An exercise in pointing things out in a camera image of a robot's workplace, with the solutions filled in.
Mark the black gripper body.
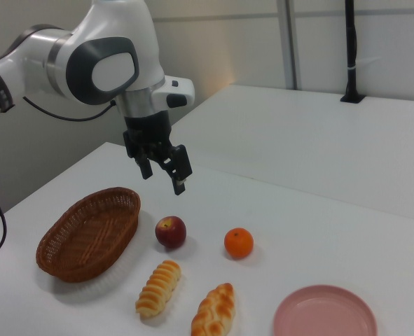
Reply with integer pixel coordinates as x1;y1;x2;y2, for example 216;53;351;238
123;110;175;159

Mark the red toy apple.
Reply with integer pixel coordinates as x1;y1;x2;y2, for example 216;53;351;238
154;216;188;250

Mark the toy orange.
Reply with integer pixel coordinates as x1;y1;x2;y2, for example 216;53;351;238
223;227;255;260

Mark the ridged toy bread roll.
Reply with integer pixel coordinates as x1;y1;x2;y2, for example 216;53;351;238
134;259;182;319

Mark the braided toy bread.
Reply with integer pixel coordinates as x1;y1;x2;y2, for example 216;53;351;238
191;282;236;336

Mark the brown woven basket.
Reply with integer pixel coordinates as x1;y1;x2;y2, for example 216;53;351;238
35;186;142;284

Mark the pink plate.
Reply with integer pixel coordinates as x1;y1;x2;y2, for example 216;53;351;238
272;284;378;336

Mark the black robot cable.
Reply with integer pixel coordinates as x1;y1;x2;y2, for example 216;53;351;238
0;96;118;265

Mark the grey partition post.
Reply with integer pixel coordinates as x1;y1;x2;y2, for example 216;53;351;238
282;0;298;90

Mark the white cable tie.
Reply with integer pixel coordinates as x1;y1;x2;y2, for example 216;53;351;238
346;57;382;71

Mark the black camera stand pole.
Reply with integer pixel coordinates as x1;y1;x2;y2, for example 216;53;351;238
339;0;366;104

